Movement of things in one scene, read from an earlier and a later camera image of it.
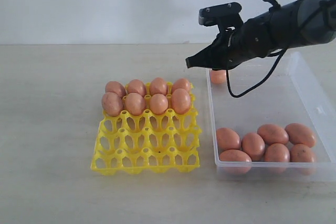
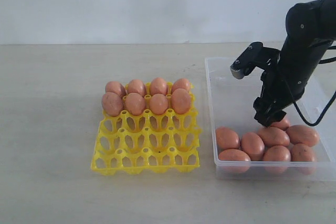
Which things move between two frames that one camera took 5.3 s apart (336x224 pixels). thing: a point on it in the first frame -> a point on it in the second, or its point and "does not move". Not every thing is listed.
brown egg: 158,104 does not move
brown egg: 218,76 -> 284,124
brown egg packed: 116,87 does not move
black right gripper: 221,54 -> 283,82
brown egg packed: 158,86 does not move
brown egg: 135,103 does not move
